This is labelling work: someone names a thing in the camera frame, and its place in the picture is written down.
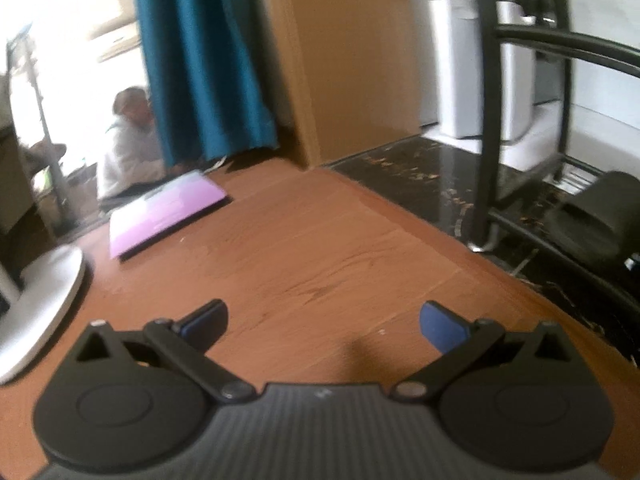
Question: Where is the dark grey slide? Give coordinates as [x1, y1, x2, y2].
[544, 171, 640, 266]

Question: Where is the black metal shoe rack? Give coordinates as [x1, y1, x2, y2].
[468, 0, 639, 324]

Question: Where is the pink bathroom scale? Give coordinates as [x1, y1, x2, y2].
[108, 171, 230, 259]

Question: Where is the white fan base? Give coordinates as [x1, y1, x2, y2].
[1, 245, 86, 384]

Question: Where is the seated person in white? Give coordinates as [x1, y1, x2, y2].
[96, 87, 169, 212]

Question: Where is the white air purifier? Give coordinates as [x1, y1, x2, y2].
[430, 0, 536, 143]

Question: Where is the teal curtain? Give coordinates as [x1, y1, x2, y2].
[136, 0, 278, 165]

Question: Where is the wooden cabinet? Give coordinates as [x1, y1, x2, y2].
[268, 0, 420, 167]

